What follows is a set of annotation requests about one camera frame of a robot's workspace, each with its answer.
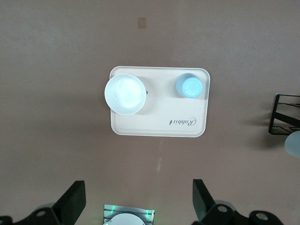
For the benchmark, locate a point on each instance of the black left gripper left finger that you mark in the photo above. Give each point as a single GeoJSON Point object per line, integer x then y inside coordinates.
{"type": "Point", "coordinates": [70, 204]}

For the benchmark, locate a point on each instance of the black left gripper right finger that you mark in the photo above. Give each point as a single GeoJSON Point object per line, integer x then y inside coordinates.
{"type": "Point", "coordinates": [201, 201]}

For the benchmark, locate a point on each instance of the light blue cup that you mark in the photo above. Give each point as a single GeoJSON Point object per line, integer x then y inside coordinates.
{"type": "Point", "coordinates": [189, 85]}

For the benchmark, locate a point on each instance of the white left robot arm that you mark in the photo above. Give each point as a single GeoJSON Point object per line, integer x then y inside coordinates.
{"type": "Point", "coordinates": [126, 220]}

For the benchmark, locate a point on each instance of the beige plastic tray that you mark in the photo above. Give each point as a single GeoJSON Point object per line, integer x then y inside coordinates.
{"type": "Point", "coordinates": [159, 117]}

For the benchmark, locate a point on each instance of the grey cup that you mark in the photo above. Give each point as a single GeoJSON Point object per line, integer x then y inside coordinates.
{"type": "Point", "coordinates": [294, 145]}

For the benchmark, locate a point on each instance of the brown tape patch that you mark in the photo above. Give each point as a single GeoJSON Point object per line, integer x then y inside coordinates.
{"type": "Point", "coordinates": [141, 23]}

